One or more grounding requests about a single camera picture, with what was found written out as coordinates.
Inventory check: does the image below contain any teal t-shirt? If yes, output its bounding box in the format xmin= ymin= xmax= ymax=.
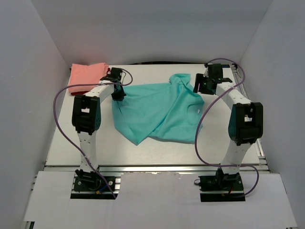
xmin=112 ymin=73 xmax=204 ymax=145

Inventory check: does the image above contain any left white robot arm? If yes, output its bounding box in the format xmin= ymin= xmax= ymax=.
xmin=72 ymin=67 xmax=126 ymax=173

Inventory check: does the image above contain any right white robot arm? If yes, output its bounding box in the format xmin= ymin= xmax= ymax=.
xmin=193 ymin=63 xmax=263 ymax=180

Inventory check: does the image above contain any folded pink t-shirt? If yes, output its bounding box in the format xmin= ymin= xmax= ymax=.
xmin=68 ymin=62 xmax=109 ymax=86

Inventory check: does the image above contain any folded red t-shirt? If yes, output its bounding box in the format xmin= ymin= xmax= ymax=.
xmin=70 ymin=67 xmax=112 ymax=96

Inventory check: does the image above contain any black strip behind table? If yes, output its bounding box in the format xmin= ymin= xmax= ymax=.
xmin=129 ymin=61 xmax=204 ymax=65

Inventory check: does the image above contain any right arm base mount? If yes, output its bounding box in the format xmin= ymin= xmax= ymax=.
xmin=194 ymin=175 xmax=245 ymax=203

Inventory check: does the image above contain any aluminium front rail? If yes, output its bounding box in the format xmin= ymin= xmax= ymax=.
xmin=44 ymin=164 xmax=270 ymax=173

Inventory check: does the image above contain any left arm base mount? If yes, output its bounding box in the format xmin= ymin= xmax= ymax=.
xmin=71 ymin=169 xmax=119 ymax=200

